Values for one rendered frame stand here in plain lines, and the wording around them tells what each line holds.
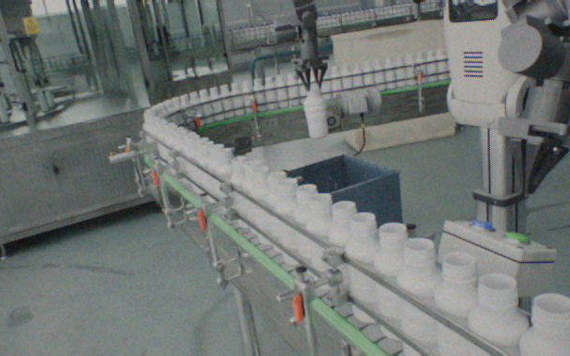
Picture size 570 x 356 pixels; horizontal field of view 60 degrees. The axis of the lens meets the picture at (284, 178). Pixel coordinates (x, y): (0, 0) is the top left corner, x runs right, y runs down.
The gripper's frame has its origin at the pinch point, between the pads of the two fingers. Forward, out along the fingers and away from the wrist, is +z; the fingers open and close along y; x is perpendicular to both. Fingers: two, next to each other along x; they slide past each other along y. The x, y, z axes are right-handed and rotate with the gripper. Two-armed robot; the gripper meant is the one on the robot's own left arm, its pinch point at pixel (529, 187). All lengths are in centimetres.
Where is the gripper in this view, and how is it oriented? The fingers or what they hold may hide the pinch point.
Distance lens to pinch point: 77.0
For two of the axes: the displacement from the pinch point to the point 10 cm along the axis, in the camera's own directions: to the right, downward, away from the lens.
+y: 4.6, 2.1, -8.6
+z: -1.7, 9.8, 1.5
